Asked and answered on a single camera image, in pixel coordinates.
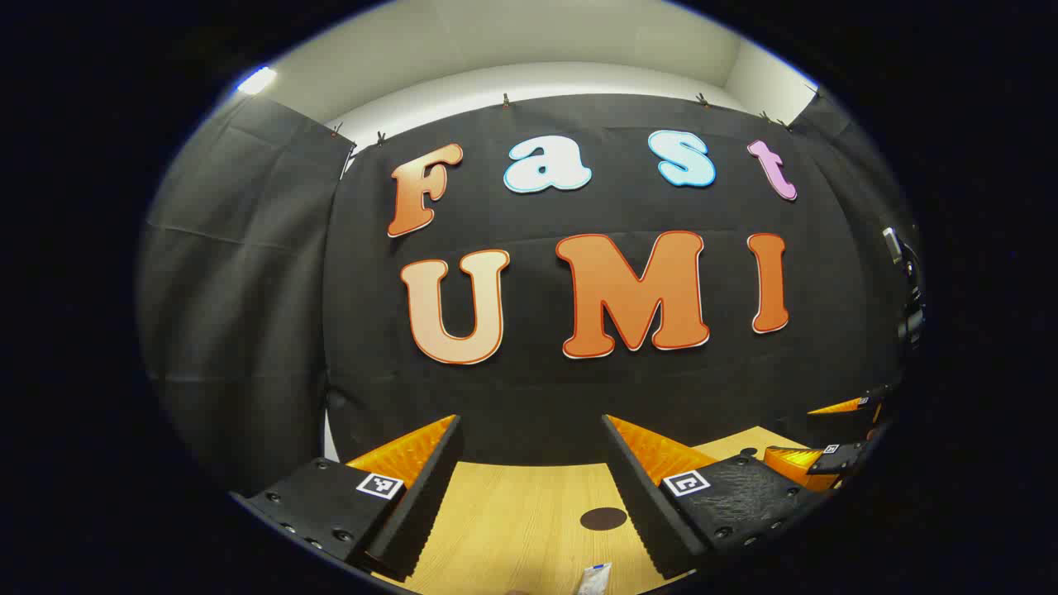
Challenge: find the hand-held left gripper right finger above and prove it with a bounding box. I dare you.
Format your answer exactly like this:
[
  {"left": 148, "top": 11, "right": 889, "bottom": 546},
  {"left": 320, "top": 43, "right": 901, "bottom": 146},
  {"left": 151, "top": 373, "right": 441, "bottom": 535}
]
[{"left": 601, "top": 415, "right": 827, "bottom": 579}]

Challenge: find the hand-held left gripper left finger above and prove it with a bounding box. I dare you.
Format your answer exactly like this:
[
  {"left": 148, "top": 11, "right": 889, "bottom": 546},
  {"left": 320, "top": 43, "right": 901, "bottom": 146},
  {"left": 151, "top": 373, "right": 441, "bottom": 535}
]
[{"left": 230, "top": 415, "right": 464, "bottom": 582}]

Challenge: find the wooden desktop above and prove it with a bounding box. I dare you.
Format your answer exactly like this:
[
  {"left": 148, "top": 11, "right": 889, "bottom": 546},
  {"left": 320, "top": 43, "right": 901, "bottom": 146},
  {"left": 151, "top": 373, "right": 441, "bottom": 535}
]
[{"left": 376, "top": 426, "right": 815, "bottom": 595}]

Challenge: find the black backdrop cloth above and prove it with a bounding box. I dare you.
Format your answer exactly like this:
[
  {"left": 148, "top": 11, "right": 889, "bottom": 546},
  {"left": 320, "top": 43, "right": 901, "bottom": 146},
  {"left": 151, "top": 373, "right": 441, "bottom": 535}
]
[{"left": 136, "top": 93, "right": 922, "bottom": 497}]

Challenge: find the ceiling light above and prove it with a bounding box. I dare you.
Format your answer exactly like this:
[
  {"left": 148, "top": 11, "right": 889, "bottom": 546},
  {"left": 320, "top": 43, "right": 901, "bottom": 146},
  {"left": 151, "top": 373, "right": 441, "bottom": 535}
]
[{"left": 236, "top": 66, "right": 279, "bottom": 96}]

